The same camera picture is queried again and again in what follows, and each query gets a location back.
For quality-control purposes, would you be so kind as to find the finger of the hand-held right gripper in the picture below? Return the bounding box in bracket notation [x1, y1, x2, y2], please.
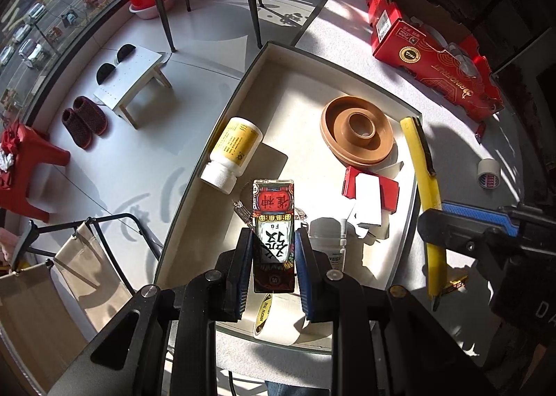
[441, 200, 528, 227]
[417, 209, 500, 258]

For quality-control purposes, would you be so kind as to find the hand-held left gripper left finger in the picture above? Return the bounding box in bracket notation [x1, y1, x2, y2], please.
[46, 226, 257, 396]

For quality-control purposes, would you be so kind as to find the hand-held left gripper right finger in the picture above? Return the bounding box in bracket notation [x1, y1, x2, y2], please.
[294, 228, 496, 396]

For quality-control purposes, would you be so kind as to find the large white bottle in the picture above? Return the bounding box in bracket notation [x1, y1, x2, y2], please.
[309, 217, 348, 275]

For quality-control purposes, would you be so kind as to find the white tape roll gold label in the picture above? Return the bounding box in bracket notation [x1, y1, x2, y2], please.
[253, 292, 309, 345]

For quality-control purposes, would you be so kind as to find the small red patterned box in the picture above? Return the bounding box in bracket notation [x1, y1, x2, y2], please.
[250, 179, 298, 294]

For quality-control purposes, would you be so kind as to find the yellow utility knife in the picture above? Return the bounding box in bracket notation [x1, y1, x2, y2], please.
[400, 115, 448, 312]

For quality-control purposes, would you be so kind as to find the white power adapter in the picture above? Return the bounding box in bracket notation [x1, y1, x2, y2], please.
[345, 173, 385, 244]

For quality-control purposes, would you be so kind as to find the brown round dish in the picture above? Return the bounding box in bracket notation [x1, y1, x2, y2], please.
[320, 95, 395, 166]

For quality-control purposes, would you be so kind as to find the white bottle yellow label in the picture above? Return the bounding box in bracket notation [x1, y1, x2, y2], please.
[200, 117, 263, 194]

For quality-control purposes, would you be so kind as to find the grey tray box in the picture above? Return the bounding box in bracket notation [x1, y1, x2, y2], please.
[154, 42, 423, 353]

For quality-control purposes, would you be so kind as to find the white tape roll striped core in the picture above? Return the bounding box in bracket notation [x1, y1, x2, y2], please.
[477, 158, 501, 189]

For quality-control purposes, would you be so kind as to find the person's leg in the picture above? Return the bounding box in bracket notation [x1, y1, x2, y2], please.
[265, 382, 300, 396]

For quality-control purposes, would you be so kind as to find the red cardboard box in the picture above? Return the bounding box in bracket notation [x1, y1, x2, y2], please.
[365, 0, 505, 122]

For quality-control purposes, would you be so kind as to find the beige folding chair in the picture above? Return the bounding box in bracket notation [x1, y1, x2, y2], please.
[0, 213, 162, 383]

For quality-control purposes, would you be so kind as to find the dark red slipper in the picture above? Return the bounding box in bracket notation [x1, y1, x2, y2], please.
[61, 108, 94, 149]
[73, 96, 109, 136]

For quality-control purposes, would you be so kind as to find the white low bench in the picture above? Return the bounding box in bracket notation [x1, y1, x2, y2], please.
[93, 46, 172, 129]

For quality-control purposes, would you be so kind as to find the black slipper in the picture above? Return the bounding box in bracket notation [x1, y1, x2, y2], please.
[115, 43, 136, 64]
[96, 63, 117, 86]

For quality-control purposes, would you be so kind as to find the red plastic stool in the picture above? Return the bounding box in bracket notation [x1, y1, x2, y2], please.
[0, 122, 71, 223]

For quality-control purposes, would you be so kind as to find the white basin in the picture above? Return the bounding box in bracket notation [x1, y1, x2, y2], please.
[129, 2, 162, 20]

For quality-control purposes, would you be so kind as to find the row of parked cars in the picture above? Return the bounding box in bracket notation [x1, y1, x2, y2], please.
[0, 0, 116, 71]

